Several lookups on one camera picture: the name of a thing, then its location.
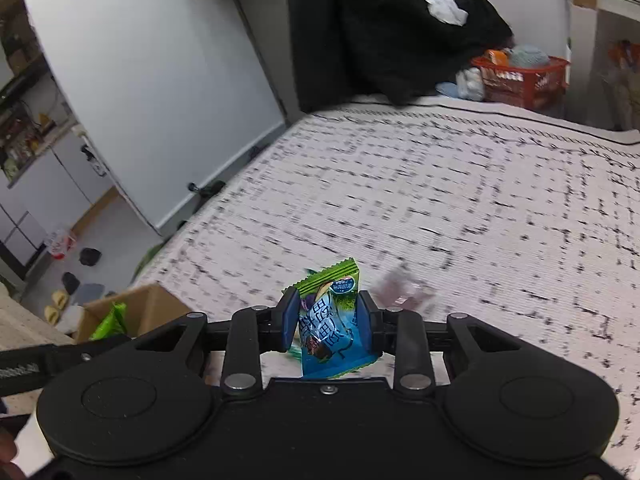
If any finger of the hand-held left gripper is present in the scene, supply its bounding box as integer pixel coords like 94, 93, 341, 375
50, 334, 135, 386

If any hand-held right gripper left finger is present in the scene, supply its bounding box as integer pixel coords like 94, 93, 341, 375
132, 290, 302, 396

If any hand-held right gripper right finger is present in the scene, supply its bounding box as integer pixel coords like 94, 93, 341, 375
356, 290, 527, 396

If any bright green snack packet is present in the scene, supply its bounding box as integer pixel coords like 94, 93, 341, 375
90, 302, 130, 342

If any green and blue snack packet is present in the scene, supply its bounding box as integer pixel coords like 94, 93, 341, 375
283, 257, 379, 381

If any purple brown snack packet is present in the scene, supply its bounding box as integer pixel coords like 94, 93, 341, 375
374, 266, 437, 312

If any brown cardboard box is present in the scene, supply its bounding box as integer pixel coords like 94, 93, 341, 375
74, 283, 194, 345

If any yellow slipper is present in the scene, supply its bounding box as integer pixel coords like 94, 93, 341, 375
44, 290, 71, 324

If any blue grey clothing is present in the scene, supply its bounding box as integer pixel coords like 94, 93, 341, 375
75, 282, 119, 307

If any green cartoon mat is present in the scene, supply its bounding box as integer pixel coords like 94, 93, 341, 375
133, 242, 169, 282

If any red white plastic bag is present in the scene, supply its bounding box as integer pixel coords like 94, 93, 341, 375
43, 229, 77, 261

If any white cabinet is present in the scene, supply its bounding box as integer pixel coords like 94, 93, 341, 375
0, 136, 122, 282

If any cluttered kitchen shelf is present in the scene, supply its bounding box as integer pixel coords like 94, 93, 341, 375
0, 50, 82, 192

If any light blue white cloth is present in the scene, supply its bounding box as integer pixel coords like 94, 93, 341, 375
435, 67, 487, 102

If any white door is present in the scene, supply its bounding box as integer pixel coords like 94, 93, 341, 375
16, 0, 287, 234

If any red plastic basket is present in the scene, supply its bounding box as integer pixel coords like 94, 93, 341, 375
472, 55, 572, 111

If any black clothing pile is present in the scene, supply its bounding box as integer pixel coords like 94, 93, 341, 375
287, 0, 516, 113

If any pale grey-blue bundle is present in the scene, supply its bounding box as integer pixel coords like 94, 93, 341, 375
509, 44, 552, 69

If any white crumpled cloth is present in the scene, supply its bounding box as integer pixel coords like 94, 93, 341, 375
413, 0, 470, 26

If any white desk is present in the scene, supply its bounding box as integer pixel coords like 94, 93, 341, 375
564, 0, 640, 132

